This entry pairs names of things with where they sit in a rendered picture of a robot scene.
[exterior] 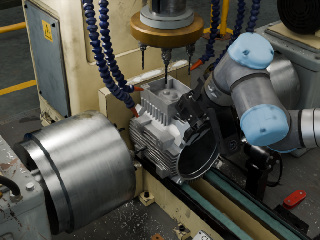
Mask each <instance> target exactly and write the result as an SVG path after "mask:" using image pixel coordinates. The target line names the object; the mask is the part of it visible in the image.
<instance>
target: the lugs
mask: <svg viewBox="0 0 320 240"><path fill-rule="evenodd" d="M135 109H136V111H137V113H138V115H140V116H142V114H143V112H144V107H143V106H141V105H140V104H137V105H136V107H135ZM173 143H174V144H175V145H176V146H177V147H179V148H181V149H183V147H184V146H185V145H183V143H182V137H181V136H180V135H178V136H177V137H176V139H175V140H174V142H173ZM219 161H220V160H218V159H216V161H215V162H214V163H213V165H212V167H214V168H215V167H216V166H217V164H218V163H219ZM172 180H173V181H174V182H175V183H177V184H179V185H182V184H183V182H184V181H185V179H183V178H181V177H179V176H176V177H174V178H172Z"/></svg>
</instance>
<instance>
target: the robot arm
mask: <svg viewBox="0 0 320 240"><path fill-rule="evenodd" d="M273 55H274V50H273V47H272V45H271V44H270V43H269V41H268V40H267V39H265V38H264V37H263V36H261V35H259V34H257V33H251V32H246V33H243V34H241V35H240V36H238V38H237V39H236V40H235V41H234V43H233V44H232V45H230V46H229V47H228V50H227V52H226V53H225V54H224V56H223V57H222V59H221V60H220V61H219V63H218V64H217V66H216V67H215V69H214V70H213V72H209V73H207V74H206V75H202V76H199V77H198V79H197V82H198V85H197V86H196V88H195V89H193V90H190V91H189V92H187V93H185V94H182V96H181V97H180V99H179V100H178V102H177V103H176V105H175V106H174V107H175V109H176V110H177V112H178V113H179V115H180V116H181V118H182V119H183V121H184V120H186V121H187V122H186V123H185V124H183V123H182V122H180V121H179V120H177V121H176V127H177V129H178V131H179V133H180V135H181V137H182V143H183V145H190V144H193V143H194V142H195V141H197V140H198V139H199V138H201V137H202V136H203V135H204V134H206V133H207V132H208V131H209V130H211V129H213V133H214V137H215V140H216V143H217V147H218V150H219V154H220V155H221V156H226V157H229V156H231V155H233V154H235V153H237V152H239V151H240V150H241V145H240V141H239V137H238V134H237V130H236V126H235V123H234V119H233V115H232V112H231V108H230V107H231V105H233V104H234V105H235V108H236V111H237V114H238V117H239V120H240V127H241V129H242V131H243V133H244V134H245V137H246V139H247V141H248V143H249V144H251V145H253V146H267V147H269V148H270V149H272V150H274V151H277V152H280V153H289V152H292V151H294V150H295V149H297V148H306V147H307V148H311V147H320V108H312V109H303V110H286V109H285V107H284V106H283V105H282V104H281V102H280V101H279V99H278V97H277V94H276V92H275V89H274V87H273V85H272V82H271V80H270V76H269V74H268V71H267V67H268V66H270V63H271V61H272V60H273ZM192 93H193V94H192ZM181 100H182V101H181ZM180 101H181V103H180V104H179V102H180ZM178 104H179V105H178Z"/></svg>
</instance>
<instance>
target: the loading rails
mask: <svg viewBox="0 0 320 240"><path fill-rule="evenodd" d="M134 159H136V160H137V161H138V162H139V163H140V164H142V166H143V191H144V192H143V193H141V194H139V195H138V197H139V200H140V201H141V202H142V203H143V204H144V205H145V206H148V205H150V204H152V203H153V202H156V203H157V204H158V205H159V206H160V207H161V208H162V209H163V210H164V211H165V212H166V213H167V214H168V215H170V216H171V217H172V218H173V219H174V220H175V221H176V222H177V223H178V225H177V226H175V227H174V228H173V230H172V232H173V233H174V234H175V235H176V236H177V237H178V238H179V239H180V240H184V239H186V238H187V237H189V236H192V237H193V238H194V236H195V235H196V234H197V233H198V231H199V230H203V231H204V232H206V233H207V234H209V235H210V236H212V237H213V238H214V240H313V239H312V238H310V237H309V236H308V235H306V234H305V233H304V232H302V231H301V230H299V229H298V228H297V227H295V226H294V225H293V224H291V223H290V222H289V221H287V220H286V219H285V218H283V217H282V216H281V215H280V214H278V213H277V212H276V211H274V210H273V209H271V208H270V207H269V206H267V205H266V204H265V203H263V202H262V201H261V200H259V199H258V198H257V197H255V196H254V195H253V194H251V193H250V192H249V191H247V190H246V189H244V188H243V187H242V186H240V185H239V184H238V183H237V182H235V181H234V180H233V179H231V178H230V177H229V176H227V175H226V174H225V173H223V172H222V171H221V170H219V169H218V168H216V167H215V168H214V167H212V166H211V167H210V168H209V170H208V173H206V175H205V176H204V175H203V178H202V177H201V178H200V179H199V178H198V181H197V180H196V181H195V182H194V181H193V183H192V182H190V184H189V183H188V184H187V183H185V182H183V184H182V185H179V184H177V183H175V182H174V181H172V180H171V179H170V178H169V177H168V176H167V177H165V178H163V179H162V178H161V177H160V176H159V175H158V174H157V173H156V165H155V164H154V163H151V162H150V161H149V160H148V159H147V158H146V157H144V158H142V159H140V158H139V157H138V156H137V155H135V157H134Z"/></svg>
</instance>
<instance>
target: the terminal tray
mask: <svg viewBox="0 0 320 240"><path fill-rule="evenodd" d="M168 77H170V79H168ZM145 85H148V86H147V87H145ZM140 87H141V88H144V91H141V92H140V97H141V106H143V107H144V111H147V113H150V116H151V115H152V117H153V118H154V117H155V120H157V119H158V122H160V123H161V124H163V126H164V127H165V126H168V125H169V124H170V123H171V117H173V118H174V115H176V116H177V113H178V112H177V110H176V109H175V107H174V106H175V105H176V103H177V102H178V100H179V99H180V97H181V96H182V94H185V93H187V92H189V91H190V90H192V89H191V88H189V87H188V86H186V85H184V84H183V83H181V82H180V81H178V80H177V79H175V78H173V77H172V76H170V75H169V76H167V84H165V77H163V78H161V79H158V80H155V81H152V82H149V83H146V84H143V85H141V86H140ZM168 100H169V101H170V102H167V101H168Z"/></svg>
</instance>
